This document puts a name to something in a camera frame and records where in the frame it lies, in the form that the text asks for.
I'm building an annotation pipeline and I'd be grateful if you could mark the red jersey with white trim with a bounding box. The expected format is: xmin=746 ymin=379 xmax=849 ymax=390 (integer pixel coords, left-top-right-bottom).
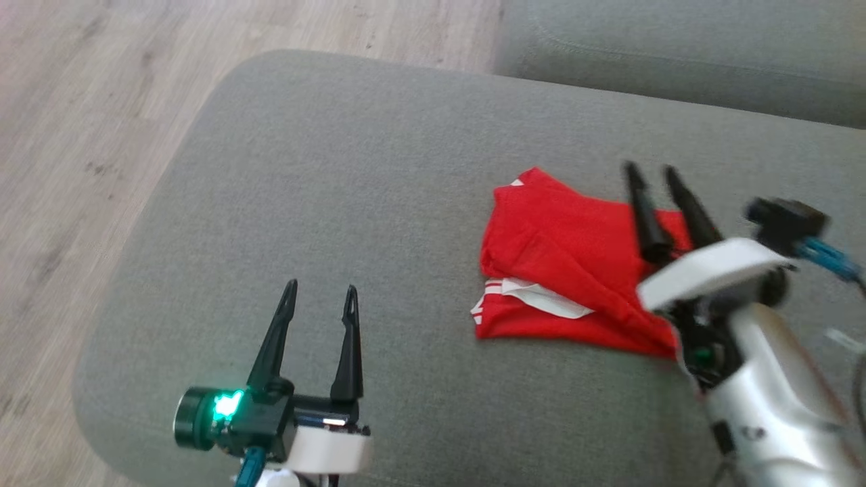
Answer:
xmin=472 ymin=166 xmax=692 ymax=359

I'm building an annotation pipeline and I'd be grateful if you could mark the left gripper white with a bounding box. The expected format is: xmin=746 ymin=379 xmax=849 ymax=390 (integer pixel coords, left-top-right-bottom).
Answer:
xmin=247 ymin=279 xmax=373 ymax=473

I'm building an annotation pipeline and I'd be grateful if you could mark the blue-plug camera cable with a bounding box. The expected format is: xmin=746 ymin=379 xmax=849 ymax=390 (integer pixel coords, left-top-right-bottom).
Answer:
xmin=797 ymin=237 xmax=866 ymax=420
xmin=233 ymin=446 xmax=269 ymax=487

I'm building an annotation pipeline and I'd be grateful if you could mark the left blue-plug camera cable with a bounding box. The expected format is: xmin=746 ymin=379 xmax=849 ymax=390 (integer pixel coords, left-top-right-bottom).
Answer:
xmin=233 ymin=446 xmax=269 ymax=487

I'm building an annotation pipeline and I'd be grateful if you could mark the right blue-plug camera cable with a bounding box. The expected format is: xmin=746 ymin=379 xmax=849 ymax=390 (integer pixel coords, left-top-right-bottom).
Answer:
xmin=797 ymin=237 xmax=866 ymax=420

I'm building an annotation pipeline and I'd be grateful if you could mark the grey sofa seat cushion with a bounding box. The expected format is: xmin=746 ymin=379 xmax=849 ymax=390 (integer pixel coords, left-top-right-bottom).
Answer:
xmin=71 ymin=49 xmax=866 ymax=487

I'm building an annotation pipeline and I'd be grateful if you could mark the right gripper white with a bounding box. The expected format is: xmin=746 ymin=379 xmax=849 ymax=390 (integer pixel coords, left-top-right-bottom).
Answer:
xmin=622 ymin=161 xmax=789 ymax=312

